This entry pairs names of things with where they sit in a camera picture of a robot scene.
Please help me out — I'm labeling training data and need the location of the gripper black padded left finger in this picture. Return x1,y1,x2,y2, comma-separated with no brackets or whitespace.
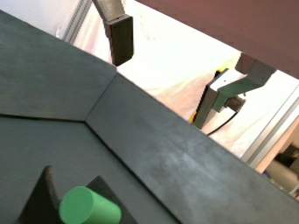
92,0,134,67

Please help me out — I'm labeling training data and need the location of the gripper metal right finger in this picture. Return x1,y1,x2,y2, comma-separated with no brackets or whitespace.
191,53,276,129

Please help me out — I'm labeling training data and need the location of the green cylinder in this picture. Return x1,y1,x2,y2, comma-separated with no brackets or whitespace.
58,186,121,224

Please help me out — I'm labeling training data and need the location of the black curved holder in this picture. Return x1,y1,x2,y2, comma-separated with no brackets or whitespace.
16,165,137,224

